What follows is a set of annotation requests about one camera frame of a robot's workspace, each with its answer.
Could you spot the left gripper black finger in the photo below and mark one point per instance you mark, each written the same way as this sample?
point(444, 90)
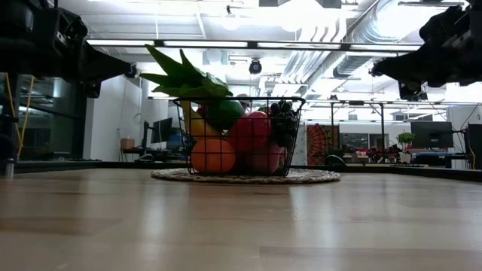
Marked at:
point(98, 66)
point(93, 88)

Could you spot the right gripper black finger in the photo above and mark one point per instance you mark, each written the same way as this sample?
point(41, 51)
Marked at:
point(406, 67)
point(408, 89)

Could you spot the yellow banana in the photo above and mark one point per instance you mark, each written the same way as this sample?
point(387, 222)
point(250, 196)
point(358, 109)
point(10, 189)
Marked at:
point(197, 128)

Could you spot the black grape bunch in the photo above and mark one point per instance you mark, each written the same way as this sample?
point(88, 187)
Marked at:
point(284, 124)

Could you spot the orange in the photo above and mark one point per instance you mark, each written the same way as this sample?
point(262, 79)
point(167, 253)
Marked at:
point(212, 156)

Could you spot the pink peach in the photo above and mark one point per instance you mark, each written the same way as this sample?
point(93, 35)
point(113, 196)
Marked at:
point(265, 160)

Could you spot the red round fruit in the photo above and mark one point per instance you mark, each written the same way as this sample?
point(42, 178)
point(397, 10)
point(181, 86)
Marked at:
point(250, 131)

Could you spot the black monitor on arm stand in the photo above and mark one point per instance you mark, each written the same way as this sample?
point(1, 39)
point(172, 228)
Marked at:
point(162, 130)

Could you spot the black ceiling spotlight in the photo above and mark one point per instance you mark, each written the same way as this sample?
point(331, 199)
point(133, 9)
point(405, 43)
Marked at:
point(255, 66)
point(134, 73)

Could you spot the small potted green plant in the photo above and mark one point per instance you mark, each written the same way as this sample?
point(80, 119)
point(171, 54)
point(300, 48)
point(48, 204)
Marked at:
point(406, 138)

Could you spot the black computer monitor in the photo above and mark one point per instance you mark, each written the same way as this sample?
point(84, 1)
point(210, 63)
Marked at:
point(475, 143)
point(431, 134)

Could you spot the black ceiling track fixture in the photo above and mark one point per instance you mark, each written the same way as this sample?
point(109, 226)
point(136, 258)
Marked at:
point(421, 3)

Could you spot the small cardboard box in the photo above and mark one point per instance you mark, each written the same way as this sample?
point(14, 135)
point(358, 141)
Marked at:
point(127, 144)

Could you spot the orange patterned round decoration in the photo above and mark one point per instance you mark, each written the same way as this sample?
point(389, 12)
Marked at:
point(318, 145)

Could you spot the round woven placemat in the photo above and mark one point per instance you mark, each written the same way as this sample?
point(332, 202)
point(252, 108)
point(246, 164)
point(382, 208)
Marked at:
point(165, 175)

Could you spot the small white cylinder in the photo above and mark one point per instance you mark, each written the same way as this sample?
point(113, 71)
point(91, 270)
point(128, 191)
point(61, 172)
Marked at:
point(10, 169)

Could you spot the person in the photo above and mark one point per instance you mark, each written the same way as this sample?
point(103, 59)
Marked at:
point(243, 102)

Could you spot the black ceiling camera cluster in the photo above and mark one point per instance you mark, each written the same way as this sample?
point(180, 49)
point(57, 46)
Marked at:
point(422, 98)

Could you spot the black tall rack frame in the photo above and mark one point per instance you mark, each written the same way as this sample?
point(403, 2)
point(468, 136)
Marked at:
point(382, 124)

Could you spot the black aluminium table frame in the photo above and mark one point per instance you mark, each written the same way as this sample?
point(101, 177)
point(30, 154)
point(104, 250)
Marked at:
point(56, 165)

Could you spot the long ceiling light rail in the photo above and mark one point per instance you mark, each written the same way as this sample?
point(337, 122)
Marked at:
point(205, 44)

